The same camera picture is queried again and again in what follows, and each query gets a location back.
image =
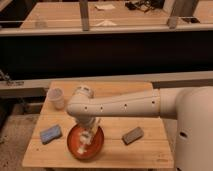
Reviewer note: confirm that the folded white paper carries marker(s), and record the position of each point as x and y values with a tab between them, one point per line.
106	23

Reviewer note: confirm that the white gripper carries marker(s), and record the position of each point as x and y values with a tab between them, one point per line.
89	126

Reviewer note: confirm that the blue sponge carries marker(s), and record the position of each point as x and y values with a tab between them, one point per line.
50	134

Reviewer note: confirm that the grey metal bracket right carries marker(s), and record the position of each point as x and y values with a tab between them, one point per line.
182	9

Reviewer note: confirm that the grey sponge block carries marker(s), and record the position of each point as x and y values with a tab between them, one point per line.
132	135

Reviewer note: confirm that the white paper sheet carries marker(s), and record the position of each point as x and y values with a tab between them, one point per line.
104	7

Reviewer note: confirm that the grey metal post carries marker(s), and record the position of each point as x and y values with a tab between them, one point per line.
83	4

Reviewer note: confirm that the white plastic bottle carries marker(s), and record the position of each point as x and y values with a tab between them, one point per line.
85	138

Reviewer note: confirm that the orange ceramic bowl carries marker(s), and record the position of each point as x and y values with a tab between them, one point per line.
73	143

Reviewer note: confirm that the translucent plastic cup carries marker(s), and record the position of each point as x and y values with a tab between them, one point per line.
56	97

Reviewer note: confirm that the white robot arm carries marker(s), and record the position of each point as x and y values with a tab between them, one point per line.
191	107

